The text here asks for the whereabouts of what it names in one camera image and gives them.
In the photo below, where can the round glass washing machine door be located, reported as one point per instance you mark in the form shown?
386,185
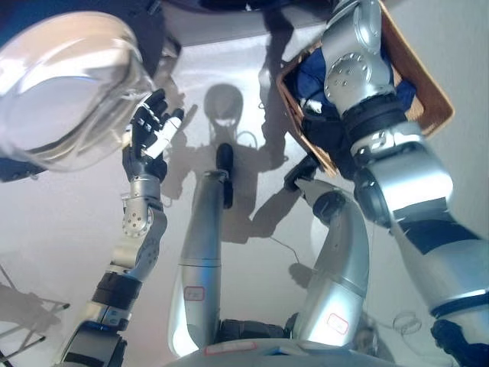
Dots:
57,95

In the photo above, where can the black right robot foot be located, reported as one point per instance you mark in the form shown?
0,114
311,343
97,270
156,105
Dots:
300,174

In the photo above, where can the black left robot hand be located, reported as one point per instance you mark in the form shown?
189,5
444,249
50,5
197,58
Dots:
147,126

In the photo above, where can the black garment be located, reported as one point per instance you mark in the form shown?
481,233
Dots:
324,132

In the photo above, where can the thin black metal stand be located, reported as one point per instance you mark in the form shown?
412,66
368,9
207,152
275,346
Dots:
53,306

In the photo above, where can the dark blue garment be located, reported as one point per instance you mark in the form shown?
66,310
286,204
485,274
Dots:
310,76

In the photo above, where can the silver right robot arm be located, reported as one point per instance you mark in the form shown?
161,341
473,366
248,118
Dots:
405,168

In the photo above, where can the black left robot foot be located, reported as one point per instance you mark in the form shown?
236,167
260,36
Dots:
224,160

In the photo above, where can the black robot foot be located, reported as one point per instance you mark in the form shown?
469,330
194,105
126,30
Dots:
300,174
224,160

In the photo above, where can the silver left robot leg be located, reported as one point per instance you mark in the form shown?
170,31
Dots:
202,237

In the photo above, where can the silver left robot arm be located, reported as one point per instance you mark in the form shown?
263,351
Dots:
137,237

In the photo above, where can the woven wicker laundry basket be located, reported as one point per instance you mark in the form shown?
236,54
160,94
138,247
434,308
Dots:
420,95

